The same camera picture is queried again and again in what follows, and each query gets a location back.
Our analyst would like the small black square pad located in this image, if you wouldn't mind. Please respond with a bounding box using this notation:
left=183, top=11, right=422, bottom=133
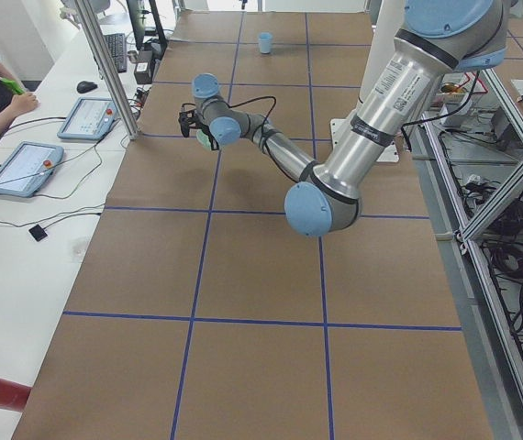
left=28, top=225, right=48, bottom=242

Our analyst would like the lower teach pendant tablet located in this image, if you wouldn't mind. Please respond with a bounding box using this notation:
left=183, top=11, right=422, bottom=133
left=0, top=141, right=64, bottom=198

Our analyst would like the light green bowl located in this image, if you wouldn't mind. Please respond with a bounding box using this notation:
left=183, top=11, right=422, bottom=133
left=196, top=130, right=216, bottom=151

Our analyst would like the person's hand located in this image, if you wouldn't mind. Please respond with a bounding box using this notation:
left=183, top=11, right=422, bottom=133
left=10, top=92, right=39, bottom=116

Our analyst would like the upper teach pendant tablet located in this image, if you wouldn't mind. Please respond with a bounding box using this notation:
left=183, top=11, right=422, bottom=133
left=57, top=97, right=118, bottom=141

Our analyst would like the black keyboard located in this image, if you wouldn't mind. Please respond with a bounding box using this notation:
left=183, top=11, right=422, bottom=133
left=104, top=33, right=128, bottom=73

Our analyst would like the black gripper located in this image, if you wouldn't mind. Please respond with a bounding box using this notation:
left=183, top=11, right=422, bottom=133
left=178, top=103, right=210, bottom=138

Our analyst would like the aluminium frame post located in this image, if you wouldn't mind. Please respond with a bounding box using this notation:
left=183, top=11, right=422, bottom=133
left=73, top=0, right=139, bottom=140

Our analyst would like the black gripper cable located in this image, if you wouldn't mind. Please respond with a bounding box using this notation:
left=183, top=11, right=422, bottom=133
left=228, top=94, right=277, bottom=127

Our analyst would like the teach pendant tablet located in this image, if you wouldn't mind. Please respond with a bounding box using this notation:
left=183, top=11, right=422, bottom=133
left=57, top=97, right=118, bottom=141
left=0, top=141, right=64, bottom=198

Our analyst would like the brown paper table mat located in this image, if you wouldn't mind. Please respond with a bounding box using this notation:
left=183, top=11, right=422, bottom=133
left=14, top=12, right=493, bottom=439

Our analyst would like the light blue plastic cup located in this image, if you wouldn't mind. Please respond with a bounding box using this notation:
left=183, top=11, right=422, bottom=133
left=258, top=32, right=273, bottom=55

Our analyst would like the black computer mouse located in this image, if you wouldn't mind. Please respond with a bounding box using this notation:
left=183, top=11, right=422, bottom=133
left=76, top=81, right=98, bottom=94

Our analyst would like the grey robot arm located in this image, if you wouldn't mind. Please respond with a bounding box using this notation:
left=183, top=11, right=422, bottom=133
left=178, top=1, right=511, bottom=237

